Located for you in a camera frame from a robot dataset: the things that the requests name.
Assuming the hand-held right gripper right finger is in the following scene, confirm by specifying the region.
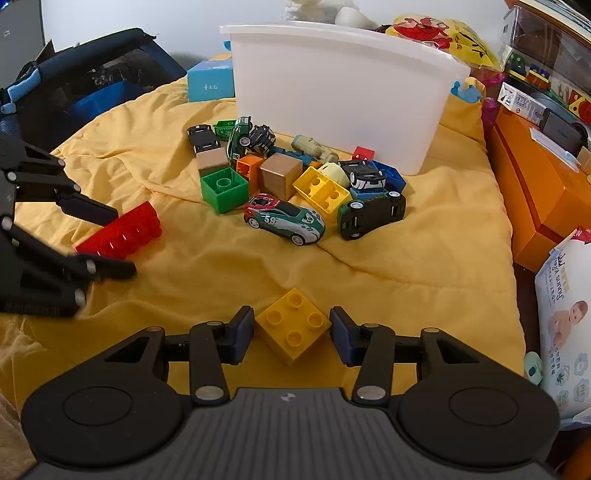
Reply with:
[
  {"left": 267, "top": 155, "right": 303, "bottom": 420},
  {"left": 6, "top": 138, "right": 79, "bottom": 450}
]
[{"left": 329, "top": 305, "right": 481, "bottom": 407}]

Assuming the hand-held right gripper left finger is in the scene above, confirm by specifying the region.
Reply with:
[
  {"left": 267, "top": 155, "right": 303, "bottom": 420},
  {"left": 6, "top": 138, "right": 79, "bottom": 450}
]
[{"left": 104, "top": 305, "right": 256, "bottom": 407}]

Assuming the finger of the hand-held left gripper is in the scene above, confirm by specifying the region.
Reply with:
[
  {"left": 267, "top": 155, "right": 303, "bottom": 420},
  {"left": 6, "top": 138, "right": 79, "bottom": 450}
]
[
  {"left": 0, "top": 135, "right": 118, "bottom": 227},
  {"left": 0, "top": 215, "right": 137, "bottom": 319}
]

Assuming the long red toy brick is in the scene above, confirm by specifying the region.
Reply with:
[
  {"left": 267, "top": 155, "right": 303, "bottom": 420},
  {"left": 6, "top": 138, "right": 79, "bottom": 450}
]
[{"left": 75, "top": 202, "right": 163, "bottom": 257}]

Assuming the square yellow toy brick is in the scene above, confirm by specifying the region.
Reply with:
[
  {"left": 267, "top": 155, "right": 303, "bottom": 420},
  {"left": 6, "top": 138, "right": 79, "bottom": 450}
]
[{"left": 255, "top": 287, "right": 333, "bottom": 366}]

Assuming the red green white toy car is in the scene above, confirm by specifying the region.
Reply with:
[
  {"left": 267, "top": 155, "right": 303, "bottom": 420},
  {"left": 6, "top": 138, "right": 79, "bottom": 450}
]
[{"left": 244, "top": 194, "right": 326, "bottom": 247}]

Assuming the green and white toy car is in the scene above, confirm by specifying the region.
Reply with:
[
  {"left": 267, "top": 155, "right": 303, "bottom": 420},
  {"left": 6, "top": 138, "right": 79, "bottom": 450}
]
[{"left": 226, "top": 116, "right": 253, "bottom": 160}]

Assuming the blue toy vehicle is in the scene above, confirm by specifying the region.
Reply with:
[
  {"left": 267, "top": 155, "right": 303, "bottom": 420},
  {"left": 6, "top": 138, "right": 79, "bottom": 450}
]
[{"left": 270, "top": 145, "right": 324, "bottom": 169}]

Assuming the white plastic bin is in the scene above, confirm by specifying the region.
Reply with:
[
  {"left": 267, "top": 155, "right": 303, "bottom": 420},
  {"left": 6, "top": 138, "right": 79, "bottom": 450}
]
[{"left": 219, "top": 24, "right": 482, "bottom": 176}]

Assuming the yellow blanket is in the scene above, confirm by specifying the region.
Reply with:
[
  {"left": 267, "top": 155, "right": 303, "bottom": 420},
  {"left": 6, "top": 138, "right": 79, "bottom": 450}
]
[{"left": 0, "top": 76, "right": 527, "bottom": 416}]

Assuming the dark green toy car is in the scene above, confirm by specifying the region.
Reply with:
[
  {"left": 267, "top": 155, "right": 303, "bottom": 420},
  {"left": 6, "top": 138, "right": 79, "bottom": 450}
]
[{"left": 337, "top": 191, "right": 407, "bottom": 241}]

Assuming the small wooden cube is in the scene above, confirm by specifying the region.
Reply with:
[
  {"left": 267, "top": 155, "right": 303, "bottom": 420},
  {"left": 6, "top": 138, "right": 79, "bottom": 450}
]
[{"left": 196, "top": 148, "right": 230, "bottom": 178}]

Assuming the large green toy brick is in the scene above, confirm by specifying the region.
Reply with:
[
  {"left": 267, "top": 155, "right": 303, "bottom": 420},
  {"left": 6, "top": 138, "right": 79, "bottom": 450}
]
[{"left": 200, "top": 167, "right": 250, "bottom": 214}]

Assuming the long yellow toy brick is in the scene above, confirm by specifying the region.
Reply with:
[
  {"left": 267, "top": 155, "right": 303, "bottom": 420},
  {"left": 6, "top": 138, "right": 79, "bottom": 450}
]
[{"left": 293, "top": 166, "right": 352, "bottom": 213}]

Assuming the dark blue backpack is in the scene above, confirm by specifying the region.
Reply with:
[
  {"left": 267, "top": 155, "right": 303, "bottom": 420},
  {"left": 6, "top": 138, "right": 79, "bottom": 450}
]
[{"left": 0, "top": 28, "right": 188, "bottom": 153}]

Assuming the large wooden cube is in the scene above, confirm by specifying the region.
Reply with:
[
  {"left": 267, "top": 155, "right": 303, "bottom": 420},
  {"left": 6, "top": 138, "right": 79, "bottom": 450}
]
[{"left": 260, "top": 152, "right": 304, "bottom": 201}]

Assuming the orange toy brick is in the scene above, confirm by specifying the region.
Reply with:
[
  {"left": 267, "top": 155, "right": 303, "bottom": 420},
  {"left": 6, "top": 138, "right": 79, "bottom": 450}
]
[{"left": 236, "top": 156, "right": 264, "bottom": 197}]

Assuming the black and white toy car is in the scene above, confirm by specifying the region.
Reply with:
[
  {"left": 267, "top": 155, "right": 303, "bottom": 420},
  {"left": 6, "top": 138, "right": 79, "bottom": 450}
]
[
  {"left": 339, "top": 160, "right": 387, "bottom": 191},
  {"left": 243, "top": 124, "right": 277, "bottom": 155}
]

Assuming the cream toy piece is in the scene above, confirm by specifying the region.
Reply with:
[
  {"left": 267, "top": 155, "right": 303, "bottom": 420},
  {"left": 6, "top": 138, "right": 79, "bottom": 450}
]
[{"left": 318, "top": 161, "right": 352, "bottom": 189}]

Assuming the light blue carton box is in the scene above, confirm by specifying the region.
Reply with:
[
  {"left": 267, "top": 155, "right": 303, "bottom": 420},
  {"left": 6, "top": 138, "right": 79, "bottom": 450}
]
[{"left": 187, "top": 59, "right": 237, "bottom": 103}]

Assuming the beige toy vehicle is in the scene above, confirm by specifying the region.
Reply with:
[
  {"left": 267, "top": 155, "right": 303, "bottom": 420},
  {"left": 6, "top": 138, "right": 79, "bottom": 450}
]
[{"left": 291, "top": 134, "right": 340, "bottom": 162}]

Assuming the pale green teether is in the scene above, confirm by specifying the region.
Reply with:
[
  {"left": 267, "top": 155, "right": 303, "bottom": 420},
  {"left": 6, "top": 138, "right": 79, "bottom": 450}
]
[{"left": 524, "top": 353, "right": 546, "bottom": 384}]

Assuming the white baby wipes packet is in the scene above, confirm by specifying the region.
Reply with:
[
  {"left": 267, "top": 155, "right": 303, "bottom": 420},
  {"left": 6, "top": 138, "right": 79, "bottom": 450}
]
[{"left": 534, "top": 228, "right": 591, "bottom": 430}]

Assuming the orange box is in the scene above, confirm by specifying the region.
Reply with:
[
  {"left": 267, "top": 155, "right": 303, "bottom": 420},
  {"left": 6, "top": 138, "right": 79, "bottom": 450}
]
[{"left": 485, "top": 108, "right": 591, "bottom": 273}]

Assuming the white plastic bag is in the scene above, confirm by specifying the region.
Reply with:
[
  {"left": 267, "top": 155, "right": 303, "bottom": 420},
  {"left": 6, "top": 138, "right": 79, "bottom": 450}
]
[{"left": 284, "top": 0, "right": 333, "bottom": 21}]

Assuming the small white box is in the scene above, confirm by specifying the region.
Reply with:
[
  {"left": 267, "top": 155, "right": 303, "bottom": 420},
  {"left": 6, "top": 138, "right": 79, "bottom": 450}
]
[{"left": 498, "top": 83, "right": 548, "bottom": 123}]

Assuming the black charger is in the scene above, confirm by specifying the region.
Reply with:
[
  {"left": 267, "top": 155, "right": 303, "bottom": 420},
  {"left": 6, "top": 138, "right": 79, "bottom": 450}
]
[{"left": 540, "top": 108, "right": 589, "bottom": 155}]

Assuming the yellow bag with red print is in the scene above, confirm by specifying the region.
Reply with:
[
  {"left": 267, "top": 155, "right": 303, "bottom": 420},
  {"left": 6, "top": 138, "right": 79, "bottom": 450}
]
[{"left": 385, "top": 14, "right": 502, "bottom": 70}]

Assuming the colourful toy puzzle board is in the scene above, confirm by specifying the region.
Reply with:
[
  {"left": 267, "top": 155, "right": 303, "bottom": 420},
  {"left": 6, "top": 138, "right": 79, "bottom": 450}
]
[{"left": 503, "top": 51, "right": 591, "bottom": 123}]

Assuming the clear plastic case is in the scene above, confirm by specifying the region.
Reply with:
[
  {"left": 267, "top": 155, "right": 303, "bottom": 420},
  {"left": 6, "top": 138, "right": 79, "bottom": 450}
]
[{"left": 501, "top": 0, "right": 591, "bottom": 81}]

